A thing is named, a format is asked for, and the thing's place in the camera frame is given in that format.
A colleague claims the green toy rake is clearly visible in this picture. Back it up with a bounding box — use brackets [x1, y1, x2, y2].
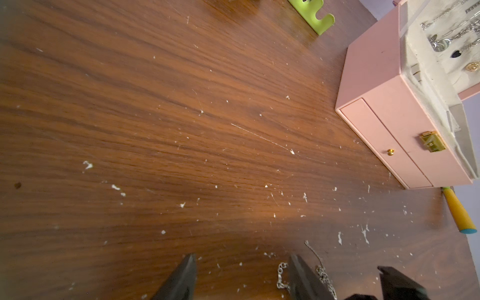
[288, 0, 336, 36]

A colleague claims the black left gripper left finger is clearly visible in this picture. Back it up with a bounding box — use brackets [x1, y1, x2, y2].
[151, 254, 198, 300]

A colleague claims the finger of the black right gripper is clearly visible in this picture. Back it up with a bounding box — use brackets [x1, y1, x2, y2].
[377, 266, 430, 300]

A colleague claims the silver jewelry chain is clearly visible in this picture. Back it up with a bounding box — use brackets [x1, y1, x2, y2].
[276, 240, 338, 300]

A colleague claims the green leaf toy trowel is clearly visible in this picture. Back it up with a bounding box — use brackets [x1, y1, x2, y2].
[442, 187, 478, 235]

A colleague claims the pink jewelry box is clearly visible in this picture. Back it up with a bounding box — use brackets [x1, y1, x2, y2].
[336, 1, 480, 190]

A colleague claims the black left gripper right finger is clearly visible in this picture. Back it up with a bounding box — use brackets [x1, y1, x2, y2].
[287, 254, 334, 300]

